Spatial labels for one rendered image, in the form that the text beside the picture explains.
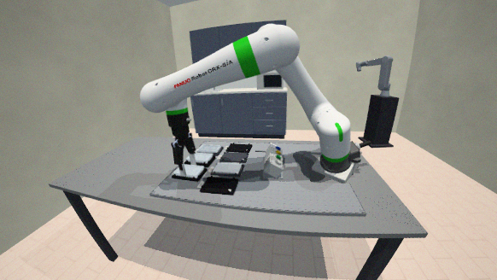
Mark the white button panel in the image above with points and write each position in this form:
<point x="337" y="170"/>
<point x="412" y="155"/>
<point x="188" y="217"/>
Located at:
<point x="273" y="162"/>

